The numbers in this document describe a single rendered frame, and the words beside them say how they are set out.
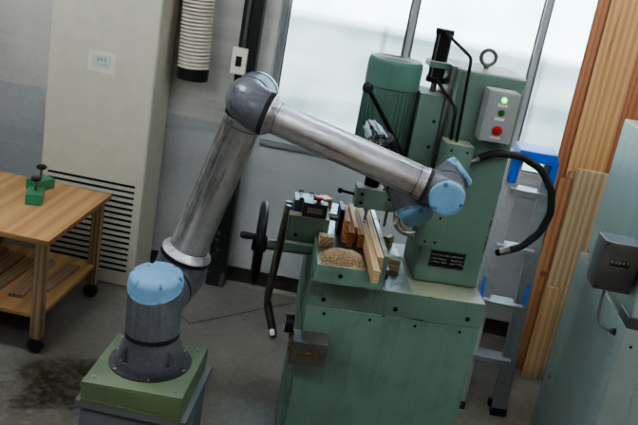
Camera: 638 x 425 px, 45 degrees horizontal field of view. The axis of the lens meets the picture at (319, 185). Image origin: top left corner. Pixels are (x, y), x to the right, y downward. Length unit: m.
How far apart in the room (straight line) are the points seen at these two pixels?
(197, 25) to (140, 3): 0.28
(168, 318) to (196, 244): 0.23
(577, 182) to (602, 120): 0.32
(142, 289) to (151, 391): 0.27
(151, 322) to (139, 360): 0.12
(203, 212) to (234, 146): 0.22
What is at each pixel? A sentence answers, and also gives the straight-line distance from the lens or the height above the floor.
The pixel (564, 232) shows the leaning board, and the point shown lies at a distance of 3.78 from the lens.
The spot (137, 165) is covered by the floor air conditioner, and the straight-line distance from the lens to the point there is 3.85.
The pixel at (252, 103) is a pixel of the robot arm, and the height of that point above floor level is 1.40.
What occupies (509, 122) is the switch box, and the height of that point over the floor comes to 1.39.
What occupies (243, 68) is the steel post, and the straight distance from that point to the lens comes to 3.81.
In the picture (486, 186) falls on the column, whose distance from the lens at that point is 2.56.
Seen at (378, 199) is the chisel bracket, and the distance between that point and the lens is 2.59.
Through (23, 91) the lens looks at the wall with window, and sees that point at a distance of 4.32.
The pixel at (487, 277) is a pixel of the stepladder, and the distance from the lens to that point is 3.39.
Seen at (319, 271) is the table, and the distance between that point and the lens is 2.36.
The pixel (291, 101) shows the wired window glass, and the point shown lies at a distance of 3.98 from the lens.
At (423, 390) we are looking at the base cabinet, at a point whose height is 0.46.
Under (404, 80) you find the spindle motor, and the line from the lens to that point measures 2.45.
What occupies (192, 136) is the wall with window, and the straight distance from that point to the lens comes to 4.04.
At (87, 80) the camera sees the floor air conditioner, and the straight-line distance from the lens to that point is 3.84.
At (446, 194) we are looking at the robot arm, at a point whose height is 1.28.
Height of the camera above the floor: 1.81
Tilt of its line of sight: 17 degrees down
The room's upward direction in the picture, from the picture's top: 10 degrees clockwise
